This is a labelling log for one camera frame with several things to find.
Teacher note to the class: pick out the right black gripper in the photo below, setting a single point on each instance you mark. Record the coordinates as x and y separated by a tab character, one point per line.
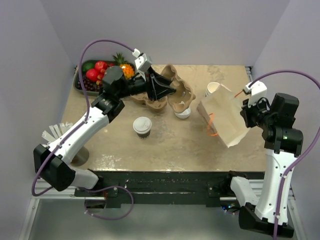
246	112

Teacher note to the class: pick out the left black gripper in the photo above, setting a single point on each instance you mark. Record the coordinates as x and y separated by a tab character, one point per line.
159	91

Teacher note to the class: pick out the pulp cup carrier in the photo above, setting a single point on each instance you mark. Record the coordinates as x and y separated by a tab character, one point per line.
184	95
153	105

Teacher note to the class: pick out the black paper coffee cup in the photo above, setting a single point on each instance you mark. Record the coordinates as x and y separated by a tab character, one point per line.
143	135

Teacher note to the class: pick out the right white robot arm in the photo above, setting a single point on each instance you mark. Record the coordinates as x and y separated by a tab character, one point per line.
268	214

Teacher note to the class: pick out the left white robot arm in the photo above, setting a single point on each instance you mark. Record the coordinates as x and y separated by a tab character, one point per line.
52	161

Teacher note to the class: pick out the spare white cup lid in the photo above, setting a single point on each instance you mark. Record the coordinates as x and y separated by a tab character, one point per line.
183	115

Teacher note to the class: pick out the orange pineapple toy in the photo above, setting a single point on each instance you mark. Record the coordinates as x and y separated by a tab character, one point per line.
127	68

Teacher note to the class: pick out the stack of paper cups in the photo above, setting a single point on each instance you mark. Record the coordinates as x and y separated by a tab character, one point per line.
211	88

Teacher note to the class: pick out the red cherries bunch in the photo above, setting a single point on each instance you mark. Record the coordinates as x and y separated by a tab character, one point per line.
103	74

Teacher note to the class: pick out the red apple back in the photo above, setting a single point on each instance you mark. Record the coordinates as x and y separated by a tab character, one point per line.
101	66

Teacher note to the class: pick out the red apple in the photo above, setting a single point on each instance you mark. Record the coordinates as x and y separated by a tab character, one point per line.
93	75
101	66

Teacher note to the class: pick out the red apple front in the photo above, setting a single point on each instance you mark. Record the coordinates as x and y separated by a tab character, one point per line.
93	75

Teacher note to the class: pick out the dark red grape bunch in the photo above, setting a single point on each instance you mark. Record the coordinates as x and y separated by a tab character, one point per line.
88	85

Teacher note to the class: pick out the green apple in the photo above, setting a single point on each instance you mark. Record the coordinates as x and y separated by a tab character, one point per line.
87	66

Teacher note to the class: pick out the grey fruit tray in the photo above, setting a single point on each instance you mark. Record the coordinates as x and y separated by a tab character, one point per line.
76	77

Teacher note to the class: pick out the grey straw holder cup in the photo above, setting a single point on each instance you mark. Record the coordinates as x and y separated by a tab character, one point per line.
81	157

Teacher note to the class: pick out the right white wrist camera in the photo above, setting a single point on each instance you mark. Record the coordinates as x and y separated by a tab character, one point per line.
255	91

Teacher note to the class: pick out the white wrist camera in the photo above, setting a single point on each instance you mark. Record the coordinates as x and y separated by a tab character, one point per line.
142	61
255	91

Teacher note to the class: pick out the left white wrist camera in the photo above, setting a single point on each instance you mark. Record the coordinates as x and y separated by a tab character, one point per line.
142	61

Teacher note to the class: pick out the aluminium frame rail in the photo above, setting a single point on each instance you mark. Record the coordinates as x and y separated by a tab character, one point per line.
42	185

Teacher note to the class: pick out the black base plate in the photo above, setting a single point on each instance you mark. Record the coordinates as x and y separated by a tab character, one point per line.
164	188

